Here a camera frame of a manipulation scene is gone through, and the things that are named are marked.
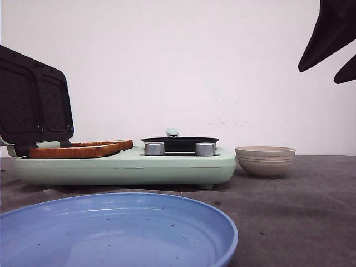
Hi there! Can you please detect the breakfast maker lid dark plate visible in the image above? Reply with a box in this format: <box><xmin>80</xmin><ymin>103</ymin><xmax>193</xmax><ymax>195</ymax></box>
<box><xmin>1</xmin><ymin>46</ymin><xmax>74</xmax><ymax>157</ymax></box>

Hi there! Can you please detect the left silver control knob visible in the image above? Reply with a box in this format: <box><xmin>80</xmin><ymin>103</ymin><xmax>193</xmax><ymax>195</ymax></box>
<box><xmin>144</xmin><ymin>142</ymin><xmax>165</xmax><ymax>156</ymax></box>

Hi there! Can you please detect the beige ribbed ceramic bowl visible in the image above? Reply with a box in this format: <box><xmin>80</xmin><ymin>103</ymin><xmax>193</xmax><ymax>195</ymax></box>
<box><xmin>235</xmin><ymin>146</ymin><xmax>296</xmax><ymax>177</ymax></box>

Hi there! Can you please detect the right silver control knob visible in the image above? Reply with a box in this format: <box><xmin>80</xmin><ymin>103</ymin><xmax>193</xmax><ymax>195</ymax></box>
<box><xmin>195</xmin><ymin>142</ymin><xmax>216</xmax><ymax>156</ymax></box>

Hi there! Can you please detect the silver control knob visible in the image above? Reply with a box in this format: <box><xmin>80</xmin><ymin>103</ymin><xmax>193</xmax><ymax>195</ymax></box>
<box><xmin>195</xmin><ymin>142</ymin><xmax>216</xmax><ymax>156</ymax></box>
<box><xmin>144</xmin><ymin>142</ymin><xmax>165</xmax><ymax>156</ymax></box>

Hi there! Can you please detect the black frying pan green handle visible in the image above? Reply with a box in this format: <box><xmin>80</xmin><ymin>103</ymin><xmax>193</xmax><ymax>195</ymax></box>
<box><xmin>141</xmin><ymin>128</ymin><xmax>219</xmax><ymax>152</ymax></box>

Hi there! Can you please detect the blue plastic plate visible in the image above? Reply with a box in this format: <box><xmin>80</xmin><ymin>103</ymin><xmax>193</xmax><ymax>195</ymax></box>
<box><xmin>1</xmin><ymin>192</ymin><xmax>239</xmax><ymax>266</ymax></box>

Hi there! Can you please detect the white bread slice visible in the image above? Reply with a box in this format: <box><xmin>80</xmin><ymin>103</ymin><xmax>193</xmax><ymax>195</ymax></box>
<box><xmin>29</xmin><ymin>143</ymin><xmax>123</xmax><ymax>159</ymax></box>
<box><xmin>71</xmin><ymin>139</ymin><xmax>133</xmax><ymax>150</ymax></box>

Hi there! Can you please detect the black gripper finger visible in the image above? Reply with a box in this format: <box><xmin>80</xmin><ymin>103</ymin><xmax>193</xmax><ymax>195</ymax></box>
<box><xmin>334</xmin><ymin>57</ymin><xmax>356</xmax><ymax>84</ymax></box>
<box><xmin>298</xmin><ymin>1</ymin><xmax>355</xmax><ymax>72</ymax></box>

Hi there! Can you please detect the mint green breakfast maker base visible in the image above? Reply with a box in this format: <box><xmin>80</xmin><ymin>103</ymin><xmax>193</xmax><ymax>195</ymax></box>
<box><xmin>14</xmin><ymin>146</ymin><xmax>236</xmax><ymax>189</ymax></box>

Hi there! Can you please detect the grey table cloth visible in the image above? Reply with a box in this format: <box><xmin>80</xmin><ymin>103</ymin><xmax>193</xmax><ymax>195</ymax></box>
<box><xmin>1</xmin><ymin>156</ymin><xmax>355</xmax><ymax>266</ymax></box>

